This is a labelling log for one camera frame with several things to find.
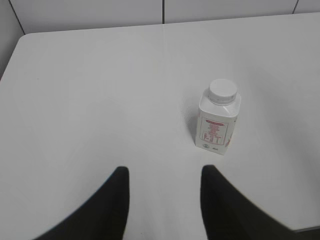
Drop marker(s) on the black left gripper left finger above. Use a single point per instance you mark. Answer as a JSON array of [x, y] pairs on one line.
[[102, 217]]

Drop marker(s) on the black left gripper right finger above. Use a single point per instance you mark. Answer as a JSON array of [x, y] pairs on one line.
[[229, 215]]

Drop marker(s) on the white yogurt bottle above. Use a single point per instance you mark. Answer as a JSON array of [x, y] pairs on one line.
[[216, 123]]

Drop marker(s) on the white bottle cap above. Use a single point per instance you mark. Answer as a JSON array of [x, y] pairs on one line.
[[222, 91]]

